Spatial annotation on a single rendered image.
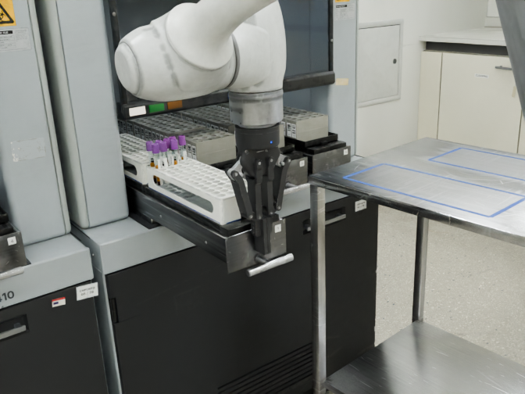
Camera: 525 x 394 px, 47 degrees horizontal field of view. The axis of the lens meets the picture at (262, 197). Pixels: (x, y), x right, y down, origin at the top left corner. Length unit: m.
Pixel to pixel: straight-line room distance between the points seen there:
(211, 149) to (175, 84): 0.60
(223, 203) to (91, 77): 0.41
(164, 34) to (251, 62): 0.16
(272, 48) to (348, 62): 0.76
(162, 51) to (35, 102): 0.48
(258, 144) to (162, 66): 0.24
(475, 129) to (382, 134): 0.51
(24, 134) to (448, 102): 2.75
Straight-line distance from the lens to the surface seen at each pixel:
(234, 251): 1.07
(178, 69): 0.83
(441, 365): 1.66
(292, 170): 1.49
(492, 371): 1.67
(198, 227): 1.13
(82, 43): 1.28
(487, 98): 3.46
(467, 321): 2.41
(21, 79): 1.24
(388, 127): 3.58
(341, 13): 1.66
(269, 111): 0.97
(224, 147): 1.45
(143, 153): 1.41
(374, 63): 3.41
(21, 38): 1.24
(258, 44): 0.93
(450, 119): 3.62
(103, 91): 1.30
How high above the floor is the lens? 1.22
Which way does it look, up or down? 20 degrees down
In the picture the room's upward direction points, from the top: 2 degrees counter-clockwise
